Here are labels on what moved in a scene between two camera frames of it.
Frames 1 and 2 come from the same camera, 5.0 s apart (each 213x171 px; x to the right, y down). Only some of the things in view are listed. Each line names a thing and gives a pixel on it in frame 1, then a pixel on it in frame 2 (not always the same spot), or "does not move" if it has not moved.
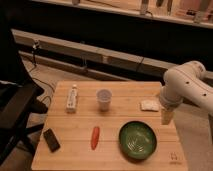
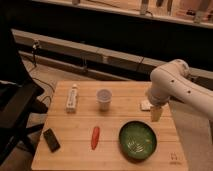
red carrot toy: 95,138 does not move
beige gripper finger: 166,116 to 155,112
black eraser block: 51,140 does not move
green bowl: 137,139 does not move
